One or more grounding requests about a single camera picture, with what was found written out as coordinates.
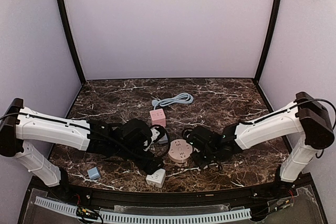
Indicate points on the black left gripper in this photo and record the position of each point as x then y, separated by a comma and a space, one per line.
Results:
151, 164

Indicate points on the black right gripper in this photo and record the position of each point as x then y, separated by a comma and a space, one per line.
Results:
197, 159

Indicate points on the white cube socket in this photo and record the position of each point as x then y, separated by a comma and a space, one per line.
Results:
157, 178

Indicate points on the round pink socket hub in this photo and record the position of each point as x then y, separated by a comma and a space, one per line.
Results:
180, 151

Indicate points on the pink cube socket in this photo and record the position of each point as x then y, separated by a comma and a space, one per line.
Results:
158, 117

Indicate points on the small blue plug adapter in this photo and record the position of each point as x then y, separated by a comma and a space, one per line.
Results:
93, 173

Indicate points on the light blue power strip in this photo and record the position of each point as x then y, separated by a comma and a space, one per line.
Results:
163, 140

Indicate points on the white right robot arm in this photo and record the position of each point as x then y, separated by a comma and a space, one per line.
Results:
305, 115

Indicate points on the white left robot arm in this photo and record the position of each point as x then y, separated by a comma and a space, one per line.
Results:
21, 124

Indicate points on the white slotted cable duct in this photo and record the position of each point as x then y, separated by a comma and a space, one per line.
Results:
115, 217

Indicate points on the black front frame rail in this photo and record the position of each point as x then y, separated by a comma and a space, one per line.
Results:
251, 196

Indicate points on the black right frame post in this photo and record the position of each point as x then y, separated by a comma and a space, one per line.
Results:
268, 40

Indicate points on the black frame post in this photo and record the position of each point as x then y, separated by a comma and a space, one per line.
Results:
70, 41
268, 40

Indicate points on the black left frame post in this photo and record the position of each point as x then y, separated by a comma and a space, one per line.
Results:
70, 41

